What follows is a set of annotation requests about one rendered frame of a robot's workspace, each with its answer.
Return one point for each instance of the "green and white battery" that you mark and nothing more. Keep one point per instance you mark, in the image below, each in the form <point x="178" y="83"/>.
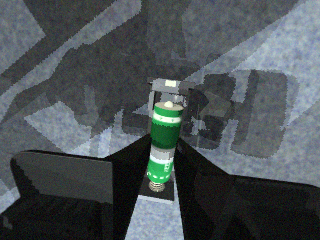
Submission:
<point x="165" y="129"/>

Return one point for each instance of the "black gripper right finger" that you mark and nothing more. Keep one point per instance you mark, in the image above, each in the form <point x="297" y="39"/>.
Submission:
<point x="208" y="196"/>

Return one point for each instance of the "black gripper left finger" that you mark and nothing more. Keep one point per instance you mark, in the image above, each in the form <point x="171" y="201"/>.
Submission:
<point x="114" y="181"/>

